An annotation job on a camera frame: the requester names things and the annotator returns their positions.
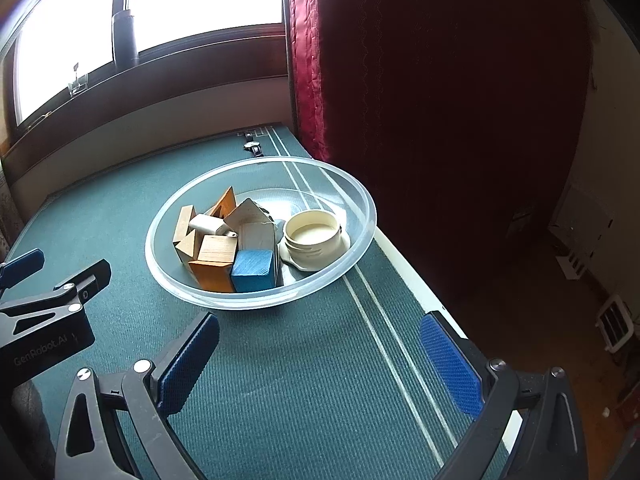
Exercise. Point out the dark cylindrical flask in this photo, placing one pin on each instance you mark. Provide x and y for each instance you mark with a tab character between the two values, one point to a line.
124	37

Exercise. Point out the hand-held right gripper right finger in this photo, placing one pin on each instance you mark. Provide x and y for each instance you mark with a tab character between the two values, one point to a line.
450	365

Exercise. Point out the small triangular wooden block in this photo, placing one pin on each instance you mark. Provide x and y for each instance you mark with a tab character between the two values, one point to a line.
187	247

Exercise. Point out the white charger plug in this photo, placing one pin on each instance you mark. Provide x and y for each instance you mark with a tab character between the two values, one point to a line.
210	223

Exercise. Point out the red quilted curtain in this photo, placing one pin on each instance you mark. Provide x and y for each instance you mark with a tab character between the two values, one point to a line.
425	110

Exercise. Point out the grey wooden block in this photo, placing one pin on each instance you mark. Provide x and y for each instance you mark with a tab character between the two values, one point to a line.
257	236

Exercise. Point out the orange wooden block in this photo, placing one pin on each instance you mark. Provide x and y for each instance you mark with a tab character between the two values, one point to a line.
215	272

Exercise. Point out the clear plastic bowl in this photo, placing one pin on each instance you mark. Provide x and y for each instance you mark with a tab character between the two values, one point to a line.
330	180

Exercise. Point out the small white rack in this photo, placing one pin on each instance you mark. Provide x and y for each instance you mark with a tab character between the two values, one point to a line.
571	266

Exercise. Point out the long brown wooden block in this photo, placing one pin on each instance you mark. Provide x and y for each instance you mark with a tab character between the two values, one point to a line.
184	222

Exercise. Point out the blue wooden wedge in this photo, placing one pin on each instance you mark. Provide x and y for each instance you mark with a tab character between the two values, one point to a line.
254	271

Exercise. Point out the white board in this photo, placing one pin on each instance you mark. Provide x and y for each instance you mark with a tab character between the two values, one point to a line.
580	220

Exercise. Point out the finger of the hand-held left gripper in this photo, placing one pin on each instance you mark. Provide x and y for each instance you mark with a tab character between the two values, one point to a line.
90	280
22	262

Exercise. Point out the grey striped triangular prism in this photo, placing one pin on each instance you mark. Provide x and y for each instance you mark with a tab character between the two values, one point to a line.
247	214

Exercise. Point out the cream threaded plastic cap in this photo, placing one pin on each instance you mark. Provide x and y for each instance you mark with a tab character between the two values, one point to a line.
312	240

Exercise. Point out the green table cloth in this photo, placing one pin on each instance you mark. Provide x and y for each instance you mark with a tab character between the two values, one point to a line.
300	360

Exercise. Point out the brown wooden window frame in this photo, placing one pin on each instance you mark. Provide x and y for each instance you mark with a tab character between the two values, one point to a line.
200	55

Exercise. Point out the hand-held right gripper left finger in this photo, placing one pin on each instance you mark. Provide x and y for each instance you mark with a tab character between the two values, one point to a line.
187	365

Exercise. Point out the orange striped triangular prism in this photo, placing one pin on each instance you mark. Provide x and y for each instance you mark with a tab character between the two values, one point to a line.
226	204

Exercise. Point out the beige patterned curtain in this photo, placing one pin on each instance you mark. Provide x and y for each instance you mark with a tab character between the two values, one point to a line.
7	220

